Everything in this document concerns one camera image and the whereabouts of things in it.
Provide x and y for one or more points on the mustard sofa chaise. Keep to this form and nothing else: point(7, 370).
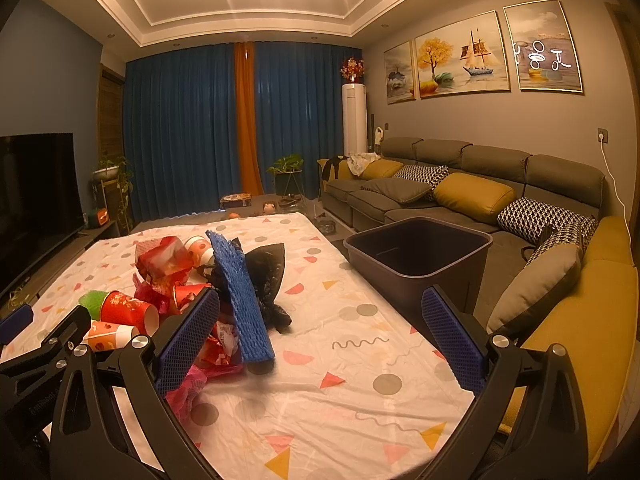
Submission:
point(596, 323)

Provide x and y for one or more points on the red gold paper cup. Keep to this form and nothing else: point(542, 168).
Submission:
point(182, 295)

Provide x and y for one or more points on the grey sectional sofa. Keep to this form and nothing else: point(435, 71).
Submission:
point(549, 179)

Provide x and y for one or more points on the plant on stand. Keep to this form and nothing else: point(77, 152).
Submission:
point(112, 186)

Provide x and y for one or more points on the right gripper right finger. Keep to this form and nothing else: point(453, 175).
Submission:
point(526, 420)

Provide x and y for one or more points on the grey beige cushion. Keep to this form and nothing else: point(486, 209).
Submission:
point(535, 291)

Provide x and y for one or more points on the mustard cushion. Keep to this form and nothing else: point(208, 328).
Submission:
point(381, 168)
point(478, 198)

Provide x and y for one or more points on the red flower decoration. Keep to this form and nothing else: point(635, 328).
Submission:
point(352, 70)

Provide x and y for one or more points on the far patterned cushion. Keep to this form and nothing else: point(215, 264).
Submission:
point(431, 175)

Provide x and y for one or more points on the orange curtain strip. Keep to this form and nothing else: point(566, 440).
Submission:
point(246, 133)

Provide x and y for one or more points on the black plastic bag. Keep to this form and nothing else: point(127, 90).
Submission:
point(266, 265)

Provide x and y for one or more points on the black television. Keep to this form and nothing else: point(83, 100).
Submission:
point(40, 201)

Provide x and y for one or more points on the left small painting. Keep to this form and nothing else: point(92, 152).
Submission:
point(399, 73)

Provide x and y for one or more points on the apple print paper cup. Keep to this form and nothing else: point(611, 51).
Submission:
point(201, 250)

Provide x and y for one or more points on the blue foam net sheet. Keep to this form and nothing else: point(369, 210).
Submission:
point(255, 344)

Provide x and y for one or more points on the dark plastic trash bin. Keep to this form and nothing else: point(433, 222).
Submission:
point(401, 259)

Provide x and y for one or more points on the red plastic bag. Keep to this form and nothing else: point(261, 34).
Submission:
point(162, 264)

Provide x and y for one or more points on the sailboat painting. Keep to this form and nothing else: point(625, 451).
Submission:
point(463, 57)

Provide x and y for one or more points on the wall socket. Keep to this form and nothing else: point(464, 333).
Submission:
point(602, 135)

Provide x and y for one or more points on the white cloth on sofa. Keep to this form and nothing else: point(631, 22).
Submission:
point(361, 160)

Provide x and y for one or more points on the blue curtains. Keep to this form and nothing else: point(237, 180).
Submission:
point(180, 121)

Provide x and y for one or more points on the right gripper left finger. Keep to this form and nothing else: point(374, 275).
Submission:
point(88, 437)

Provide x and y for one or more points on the white standing air conditioner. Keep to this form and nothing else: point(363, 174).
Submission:
point(355, 129)

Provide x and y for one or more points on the patterned white tablecloth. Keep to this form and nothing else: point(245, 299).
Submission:
point(353, 391)

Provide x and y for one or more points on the black white patterned cushion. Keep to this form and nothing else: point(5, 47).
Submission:
point(545, 226)

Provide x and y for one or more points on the far mustard cushion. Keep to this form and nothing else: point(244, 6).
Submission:
point(381, 168)

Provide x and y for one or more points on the potted green plant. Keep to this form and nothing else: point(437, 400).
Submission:
point(286, 173)

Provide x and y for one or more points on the right landscape painting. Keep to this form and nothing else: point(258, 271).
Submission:
point(543, 47)

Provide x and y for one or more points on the red patterned paper cup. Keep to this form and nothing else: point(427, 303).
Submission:
point(122, 309)

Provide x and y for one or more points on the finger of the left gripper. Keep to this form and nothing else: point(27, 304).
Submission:
point(13, 323)
point(37, 369)

